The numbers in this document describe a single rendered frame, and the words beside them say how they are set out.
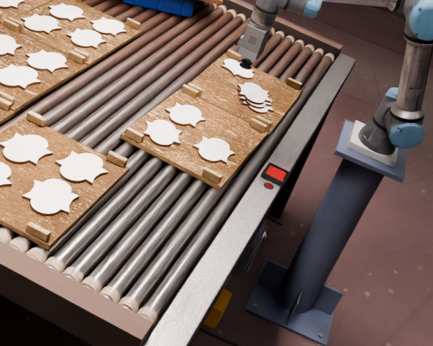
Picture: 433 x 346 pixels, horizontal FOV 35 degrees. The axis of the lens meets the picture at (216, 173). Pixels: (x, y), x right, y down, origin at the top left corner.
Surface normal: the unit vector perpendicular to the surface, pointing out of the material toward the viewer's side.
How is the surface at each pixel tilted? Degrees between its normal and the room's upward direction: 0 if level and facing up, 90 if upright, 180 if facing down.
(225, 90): 0
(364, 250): 0
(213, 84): 0
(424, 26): 84
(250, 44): 90
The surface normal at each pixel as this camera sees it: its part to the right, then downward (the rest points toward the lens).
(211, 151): 0.29, -0.78
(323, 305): -0.29, 0.48
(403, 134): -0.02, 0.70
